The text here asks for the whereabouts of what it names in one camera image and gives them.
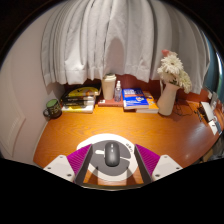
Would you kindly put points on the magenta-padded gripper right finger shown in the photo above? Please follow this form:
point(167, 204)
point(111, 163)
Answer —
point(165, 166)

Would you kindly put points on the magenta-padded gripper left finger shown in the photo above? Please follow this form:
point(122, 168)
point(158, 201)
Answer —
point(60, 166)

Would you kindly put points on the dark grey computer mouse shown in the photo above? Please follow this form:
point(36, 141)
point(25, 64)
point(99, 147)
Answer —
point(112, 154)

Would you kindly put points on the round white grey mouse pad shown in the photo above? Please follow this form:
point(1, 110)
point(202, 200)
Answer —
point(100, 139)

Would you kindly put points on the dark green mug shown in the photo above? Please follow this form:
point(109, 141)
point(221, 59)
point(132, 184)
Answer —
point(53, 108)

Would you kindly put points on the white yellow spine book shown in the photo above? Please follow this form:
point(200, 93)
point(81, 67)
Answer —
point(77, 109)

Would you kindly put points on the orange cover book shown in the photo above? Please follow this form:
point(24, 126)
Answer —
point(153, 106)

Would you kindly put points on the white paper sheet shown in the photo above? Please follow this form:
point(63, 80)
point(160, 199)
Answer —
point(215, 126)

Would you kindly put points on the black spine book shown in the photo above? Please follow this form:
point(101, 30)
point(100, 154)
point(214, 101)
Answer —
point(77, 103)
point(78, 99)

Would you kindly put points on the white ceramic vase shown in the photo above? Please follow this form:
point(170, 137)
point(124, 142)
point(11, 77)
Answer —
point(166, 100)

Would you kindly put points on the white laptop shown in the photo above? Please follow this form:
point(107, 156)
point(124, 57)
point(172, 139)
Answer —
point(208, 111)

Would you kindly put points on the white panelled door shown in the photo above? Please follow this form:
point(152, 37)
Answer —
point(10, 113)

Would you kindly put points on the blue cover book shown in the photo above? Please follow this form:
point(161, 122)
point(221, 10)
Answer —
point(134, 97)

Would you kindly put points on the yellow black cover book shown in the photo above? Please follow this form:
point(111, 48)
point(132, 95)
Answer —
point(83, 91)

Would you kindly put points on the flat red book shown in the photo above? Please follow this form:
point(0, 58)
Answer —
point(108, 103)

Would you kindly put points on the small clear spray bottle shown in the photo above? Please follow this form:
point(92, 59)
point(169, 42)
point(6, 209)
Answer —
point(118, 94)

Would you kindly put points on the cream lidded tumbler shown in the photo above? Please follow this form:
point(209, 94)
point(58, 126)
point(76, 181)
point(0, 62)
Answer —
point(108, 87)

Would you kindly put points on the white pink flower bunch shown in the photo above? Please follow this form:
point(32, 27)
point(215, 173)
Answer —
point(173, 68)

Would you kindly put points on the dark framed window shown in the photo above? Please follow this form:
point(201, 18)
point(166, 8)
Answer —
point(216, 70)

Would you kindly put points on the white pleated curtain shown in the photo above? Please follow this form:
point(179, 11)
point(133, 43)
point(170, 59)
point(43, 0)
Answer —
point(123, 36)

